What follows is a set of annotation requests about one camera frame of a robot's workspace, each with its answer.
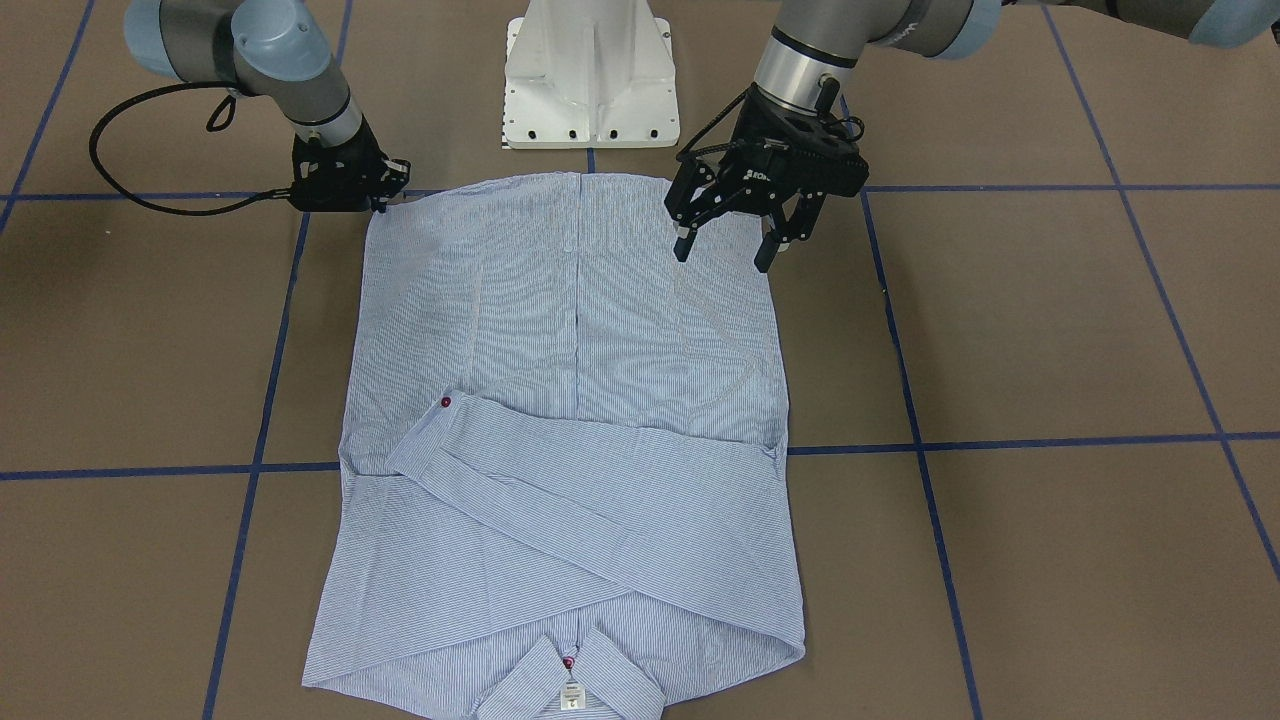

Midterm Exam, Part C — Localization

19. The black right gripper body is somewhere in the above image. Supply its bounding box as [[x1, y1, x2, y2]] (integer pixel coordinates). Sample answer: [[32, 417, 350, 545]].
[[288, 122, 411, 213]]

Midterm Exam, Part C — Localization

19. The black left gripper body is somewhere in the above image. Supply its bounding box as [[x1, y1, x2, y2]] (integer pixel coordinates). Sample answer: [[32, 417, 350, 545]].
[[666, 85, 869, 218]]

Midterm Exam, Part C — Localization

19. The light blue striped shirt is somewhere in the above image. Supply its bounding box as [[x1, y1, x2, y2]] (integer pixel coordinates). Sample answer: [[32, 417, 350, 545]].
[[302, 173, 806, 719]]

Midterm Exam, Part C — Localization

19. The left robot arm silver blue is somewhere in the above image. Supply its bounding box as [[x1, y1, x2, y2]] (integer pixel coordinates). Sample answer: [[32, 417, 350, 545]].
[[666, 1, 1004, 273]]

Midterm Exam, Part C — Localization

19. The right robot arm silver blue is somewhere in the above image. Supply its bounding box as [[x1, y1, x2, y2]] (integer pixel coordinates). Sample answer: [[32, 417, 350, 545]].
[[124, 1, 411, 211]]

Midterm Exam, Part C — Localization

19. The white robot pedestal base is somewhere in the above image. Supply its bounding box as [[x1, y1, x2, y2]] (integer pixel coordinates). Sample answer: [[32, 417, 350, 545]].
[[502, 1, 681, 150]]

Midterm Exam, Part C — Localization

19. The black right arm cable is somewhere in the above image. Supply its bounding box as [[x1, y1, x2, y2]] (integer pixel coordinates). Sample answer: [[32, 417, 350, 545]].
[[88, 82, 301, 217]]

